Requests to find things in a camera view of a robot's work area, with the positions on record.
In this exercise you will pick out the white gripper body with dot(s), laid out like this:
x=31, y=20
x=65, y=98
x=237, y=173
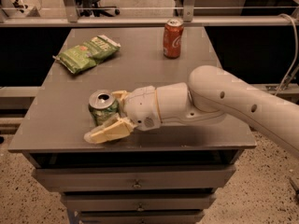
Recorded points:
x=141, y=105

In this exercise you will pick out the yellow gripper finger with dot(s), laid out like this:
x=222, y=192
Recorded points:
x=112, y=129
x=120, y=97

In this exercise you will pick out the green soda can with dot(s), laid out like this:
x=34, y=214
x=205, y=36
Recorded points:
x=102, y=105

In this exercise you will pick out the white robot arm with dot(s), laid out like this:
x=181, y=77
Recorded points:
x=209, y=94

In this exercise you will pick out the orange coke can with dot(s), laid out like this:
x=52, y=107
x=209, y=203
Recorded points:
x=173, y=30

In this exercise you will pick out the green chip bag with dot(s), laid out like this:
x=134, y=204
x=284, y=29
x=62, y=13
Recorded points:
x=88, y=54

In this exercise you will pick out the grey drawer cabinet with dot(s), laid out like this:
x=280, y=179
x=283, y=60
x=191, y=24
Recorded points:
x=51, y=134

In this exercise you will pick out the middle grey drawer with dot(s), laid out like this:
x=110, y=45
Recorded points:
x=138, y=202

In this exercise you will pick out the grey drawer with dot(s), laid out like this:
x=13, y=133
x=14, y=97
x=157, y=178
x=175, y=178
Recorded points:
x=146, y=217
x=134, y=178
x=138, y=202

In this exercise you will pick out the top grey drawer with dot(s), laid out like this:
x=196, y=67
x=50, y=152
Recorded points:
x=134, y=178

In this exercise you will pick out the bottom grey drawer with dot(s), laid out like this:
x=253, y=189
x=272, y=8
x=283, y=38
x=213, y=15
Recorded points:
x=146, y=217

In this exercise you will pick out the metal railing frame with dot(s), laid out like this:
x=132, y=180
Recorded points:
x=63, y=13

